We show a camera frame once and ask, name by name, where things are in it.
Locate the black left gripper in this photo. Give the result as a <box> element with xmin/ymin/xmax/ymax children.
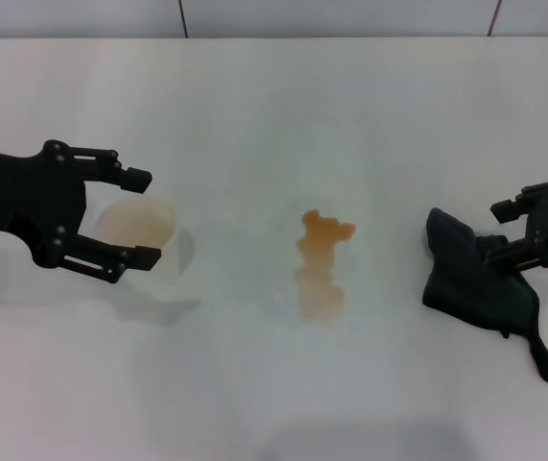
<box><xmin>0</xmin><ymin>138</ymin><xmax>163</xmax><ymax>285</ymax></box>

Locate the clear plastic cup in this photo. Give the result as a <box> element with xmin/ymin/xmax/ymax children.
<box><xmin>95</xmin><ymin>195</ymin><xmax>198</xmax><ymax>304</ymax></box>

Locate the dark blue rag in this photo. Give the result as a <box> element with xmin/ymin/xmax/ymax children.
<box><xmin>419</xmin><ymin>206</ymin><xmax>548</xmax><ymax>384</ymax></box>

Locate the brown water stain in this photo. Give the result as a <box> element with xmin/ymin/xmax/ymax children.
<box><xmin>294</xmin><ymin>208</ymin><xmax>357</xmax><ymax>324</ymax></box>

